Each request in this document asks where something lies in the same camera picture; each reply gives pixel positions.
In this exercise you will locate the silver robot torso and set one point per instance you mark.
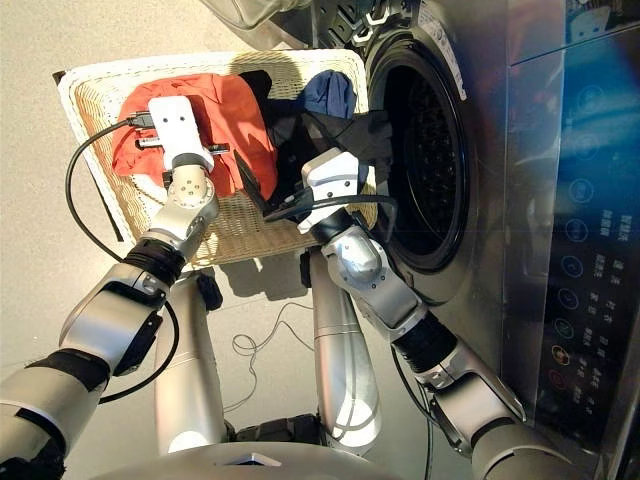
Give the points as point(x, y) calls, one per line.
point(250, 465)

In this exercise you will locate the silver robot leg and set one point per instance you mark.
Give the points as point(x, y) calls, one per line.
point(190, 360)
point(340, 350)

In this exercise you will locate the black garment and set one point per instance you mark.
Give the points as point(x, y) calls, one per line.
point(290, 145)

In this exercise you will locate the dark blue garment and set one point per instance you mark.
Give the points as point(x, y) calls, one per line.
point(330, 95)

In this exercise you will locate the pale woven laundry basket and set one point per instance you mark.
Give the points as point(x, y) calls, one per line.
point(240, 235)

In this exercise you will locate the dark touch control panel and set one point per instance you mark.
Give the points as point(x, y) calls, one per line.
point(585, 250)

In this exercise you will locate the round glass washer door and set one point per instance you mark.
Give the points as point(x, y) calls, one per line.
point(230, 10)

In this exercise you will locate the black robot waist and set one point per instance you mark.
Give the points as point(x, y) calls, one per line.
point(280, 430)

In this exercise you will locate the silver door hinge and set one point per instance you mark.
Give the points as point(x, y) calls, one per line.
point(367, 22)

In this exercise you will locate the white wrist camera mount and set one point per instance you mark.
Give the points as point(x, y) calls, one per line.
point(332, 175)
point(175, 125)

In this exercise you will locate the orange garment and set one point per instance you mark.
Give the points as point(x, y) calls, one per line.
point(235, 115)

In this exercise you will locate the white curved warning label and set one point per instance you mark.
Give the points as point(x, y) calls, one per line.
point(445, 45)

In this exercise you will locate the grey front-load washing machine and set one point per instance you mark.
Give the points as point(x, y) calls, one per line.
point(520, 150)

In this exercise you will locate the black rubber door gasket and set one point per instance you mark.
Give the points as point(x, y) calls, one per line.
point(462, 200)

